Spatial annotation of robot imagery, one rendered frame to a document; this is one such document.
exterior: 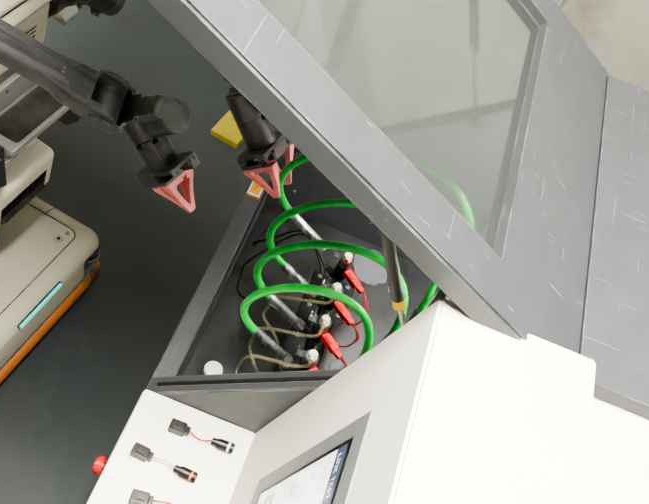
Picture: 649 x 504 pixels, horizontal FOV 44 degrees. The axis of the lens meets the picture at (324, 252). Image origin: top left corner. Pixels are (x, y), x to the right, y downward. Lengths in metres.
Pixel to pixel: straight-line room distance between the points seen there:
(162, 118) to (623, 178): 0.77
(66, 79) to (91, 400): 1.46
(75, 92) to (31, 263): 1.25
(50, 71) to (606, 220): 0.89
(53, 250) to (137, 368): 0.46
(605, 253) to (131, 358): 1.73
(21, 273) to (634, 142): 1.71
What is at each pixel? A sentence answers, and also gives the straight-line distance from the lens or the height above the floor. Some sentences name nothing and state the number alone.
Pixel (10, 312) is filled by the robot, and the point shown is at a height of 0.28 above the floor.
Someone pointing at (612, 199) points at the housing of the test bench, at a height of 1.50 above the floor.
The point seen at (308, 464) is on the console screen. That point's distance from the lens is 1.17.
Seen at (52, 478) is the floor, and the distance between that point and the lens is 2.50.
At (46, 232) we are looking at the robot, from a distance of 2.57.
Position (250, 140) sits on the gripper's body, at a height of 1.32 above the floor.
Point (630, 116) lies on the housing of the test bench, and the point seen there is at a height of 1.50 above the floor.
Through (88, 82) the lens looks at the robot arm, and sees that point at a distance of 1.33.
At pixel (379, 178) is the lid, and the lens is 0.93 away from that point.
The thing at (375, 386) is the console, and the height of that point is 1.43.
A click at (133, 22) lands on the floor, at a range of 3.72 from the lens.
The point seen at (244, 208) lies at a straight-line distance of 1.83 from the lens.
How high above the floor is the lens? 2.35
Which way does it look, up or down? 51 degrees down
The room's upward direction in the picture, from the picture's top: 24 degrees clockwise
